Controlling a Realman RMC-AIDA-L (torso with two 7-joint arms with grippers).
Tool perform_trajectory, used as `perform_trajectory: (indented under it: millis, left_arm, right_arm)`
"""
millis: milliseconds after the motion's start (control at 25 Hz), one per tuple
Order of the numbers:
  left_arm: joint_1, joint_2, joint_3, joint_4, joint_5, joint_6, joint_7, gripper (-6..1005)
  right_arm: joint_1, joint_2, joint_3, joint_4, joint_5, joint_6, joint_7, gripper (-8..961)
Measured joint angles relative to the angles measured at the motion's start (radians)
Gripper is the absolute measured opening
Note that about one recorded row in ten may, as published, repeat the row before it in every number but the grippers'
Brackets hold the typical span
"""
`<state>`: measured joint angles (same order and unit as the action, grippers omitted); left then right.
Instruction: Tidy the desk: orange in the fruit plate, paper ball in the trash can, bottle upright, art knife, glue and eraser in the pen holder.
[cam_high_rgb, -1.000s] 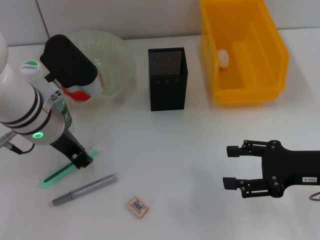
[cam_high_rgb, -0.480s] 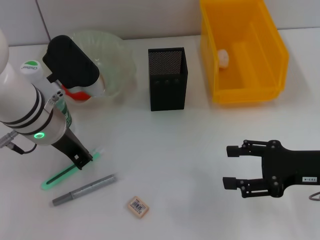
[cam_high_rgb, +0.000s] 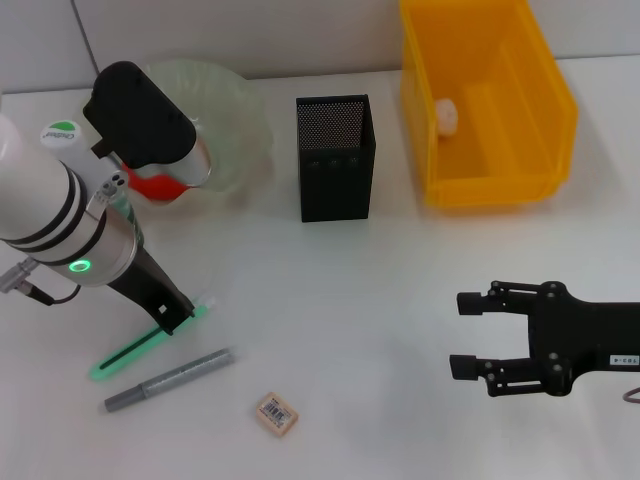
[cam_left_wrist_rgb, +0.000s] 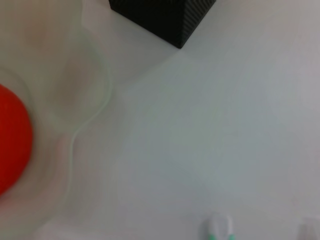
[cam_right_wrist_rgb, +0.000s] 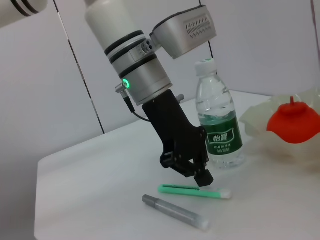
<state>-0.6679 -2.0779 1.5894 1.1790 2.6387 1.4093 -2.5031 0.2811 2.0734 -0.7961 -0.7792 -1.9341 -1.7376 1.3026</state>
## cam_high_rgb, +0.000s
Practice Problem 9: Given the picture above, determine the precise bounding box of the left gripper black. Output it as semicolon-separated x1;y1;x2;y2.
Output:
107;247;196;336

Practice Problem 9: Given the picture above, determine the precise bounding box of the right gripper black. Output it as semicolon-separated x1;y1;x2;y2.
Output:
449;280;640;399

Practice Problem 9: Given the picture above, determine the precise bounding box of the green utility knife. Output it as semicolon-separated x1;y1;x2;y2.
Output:
89;295;220;384

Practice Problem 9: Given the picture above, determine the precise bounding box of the red-orange toy fruit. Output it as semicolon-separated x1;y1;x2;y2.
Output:
122;162;191;202

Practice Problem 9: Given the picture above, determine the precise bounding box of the clear water bottle green label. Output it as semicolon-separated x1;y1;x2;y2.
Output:
40;119;147;250

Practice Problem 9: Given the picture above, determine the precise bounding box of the white paper ball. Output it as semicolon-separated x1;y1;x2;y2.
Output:
433;98;460;136

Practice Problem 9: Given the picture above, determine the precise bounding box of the grey marker pen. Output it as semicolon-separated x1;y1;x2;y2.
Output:
103;348;236;414

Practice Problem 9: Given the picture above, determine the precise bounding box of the beige eraser with barcode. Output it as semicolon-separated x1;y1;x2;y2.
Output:
254;391;300;439

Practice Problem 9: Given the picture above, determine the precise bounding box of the black mesh pen holder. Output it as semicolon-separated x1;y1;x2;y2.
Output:
295;93;377;224

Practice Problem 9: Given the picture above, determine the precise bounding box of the clear glass fruit plate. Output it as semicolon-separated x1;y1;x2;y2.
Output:
142;57;276;194

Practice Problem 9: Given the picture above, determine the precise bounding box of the yellow plastic bin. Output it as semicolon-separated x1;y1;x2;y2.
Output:
398;0;580;210

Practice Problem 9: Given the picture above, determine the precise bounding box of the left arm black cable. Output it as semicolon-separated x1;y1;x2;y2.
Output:
0;262;81;305

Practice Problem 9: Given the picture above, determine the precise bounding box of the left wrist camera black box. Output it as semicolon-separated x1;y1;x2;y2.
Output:
82;60;211;189

